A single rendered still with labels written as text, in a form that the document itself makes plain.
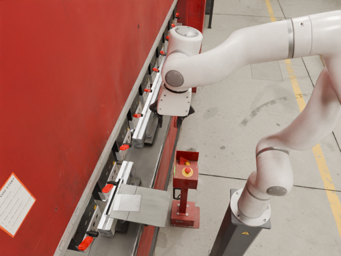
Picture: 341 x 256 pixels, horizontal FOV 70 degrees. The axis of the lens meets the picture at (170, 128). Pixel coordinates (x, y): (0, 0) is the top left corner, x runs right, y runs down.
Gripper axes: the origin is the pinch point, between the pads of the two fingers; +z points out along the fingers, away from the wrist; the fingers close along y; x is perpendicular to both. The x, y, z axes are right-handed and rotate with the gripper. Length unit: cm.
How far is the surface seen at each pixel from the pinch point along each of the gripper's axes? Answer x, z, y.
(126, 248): -18, 68, -13
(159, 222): -12, 53, 2
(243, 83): 226, 130, 136
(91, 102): 0.2, -5.8, -25.3
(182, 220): 27, 138, 32
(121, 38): 30.4, -13.1, -19.0
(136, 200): 0, 54, -9
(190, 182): 24, 75, 25
